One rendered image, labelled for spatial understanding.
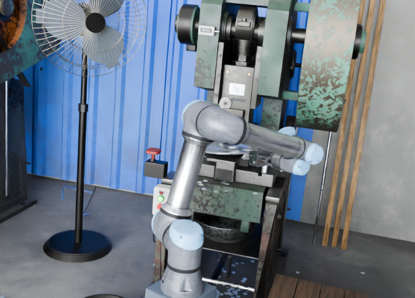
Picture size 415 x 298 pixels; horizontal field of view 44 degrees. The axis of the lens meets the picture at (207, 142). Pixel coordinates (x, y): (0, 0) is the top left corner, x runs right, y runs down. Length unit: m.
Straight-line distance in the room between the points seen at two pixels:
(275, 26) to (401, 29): 1.44
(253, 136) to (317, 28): 0.51
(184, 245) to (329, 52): 0.89
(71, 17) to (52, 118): 1.58
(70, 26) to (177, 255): 1.39
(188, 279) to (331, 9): 1.10
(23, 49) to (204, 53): 1.21
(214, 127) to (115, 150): 2.30
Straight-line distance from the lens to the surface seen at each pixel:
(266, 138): 1.76
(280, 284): 2.18
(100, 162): 4.02
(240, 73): 2.35
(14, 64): 3.08
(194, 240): 1.72
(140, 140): 3.82
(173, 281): 1.79
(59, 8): 2.69
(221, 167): 2.35
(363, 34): 2.36
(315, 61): 2.00
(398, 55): 3.57
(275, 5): 2.30
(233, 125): 1.67
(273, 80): 2.29
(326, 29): 1.99
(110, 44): 2.75
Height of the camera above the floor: 1.38
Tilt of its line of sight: 14 degrees down
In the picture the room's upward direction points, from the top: 6 degrees clockwise
